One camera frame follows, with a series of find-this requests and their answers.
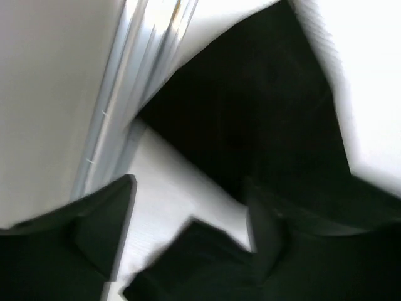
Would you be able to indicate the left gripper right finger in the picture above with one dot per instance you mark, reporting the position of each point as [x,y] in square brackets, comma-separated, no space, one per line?
[295,256]

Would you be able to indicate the aluminium table frame rail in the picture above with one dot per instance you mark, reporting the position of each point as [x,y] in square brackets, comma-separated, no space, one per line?
[147,37]

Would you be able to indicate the black trousers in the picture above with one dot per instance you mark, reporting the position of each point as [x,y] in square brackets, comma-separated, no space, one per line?
[256,103]

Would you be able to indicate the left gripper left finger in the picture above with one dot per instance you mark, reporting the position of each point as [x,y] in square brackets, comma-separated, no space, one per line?
[71,253]

